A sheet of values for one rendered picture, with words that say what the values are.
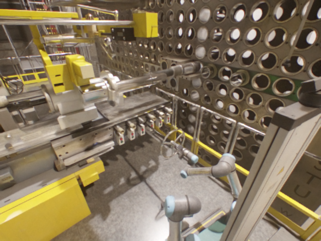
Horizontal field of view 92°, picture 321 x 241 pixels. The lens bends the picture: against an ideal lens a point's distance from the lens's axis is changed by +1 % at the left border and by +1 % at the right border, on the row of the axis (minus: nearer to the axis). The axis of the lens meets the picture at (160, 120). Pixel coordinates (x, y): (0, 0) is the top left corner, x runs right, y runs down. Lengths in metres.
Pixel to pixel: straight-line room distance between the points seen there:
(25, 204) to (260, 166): 1.97
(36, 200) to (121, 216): 0.93
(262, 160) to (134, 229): 1.78
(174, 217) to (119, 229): 1.22
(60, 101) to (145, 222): 1.67
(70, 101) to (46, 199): 0.99
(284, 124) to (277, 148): 0.09
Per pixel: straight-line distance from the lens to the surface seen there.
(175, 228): 1.24
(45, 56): 1.91
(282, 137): 0.65
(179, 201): 1.09
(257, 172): 0.77
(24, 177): 2.30
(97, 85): 1.69
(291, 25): 2.64
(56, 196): 2.01
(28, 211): 2.05
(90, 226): 2.37
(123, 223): 2.28
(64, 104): 1.94
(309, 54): 2.60
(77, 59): 1.62
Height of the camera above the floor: 2.02
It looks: 31 degrees down
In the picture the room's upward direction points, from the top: straight up
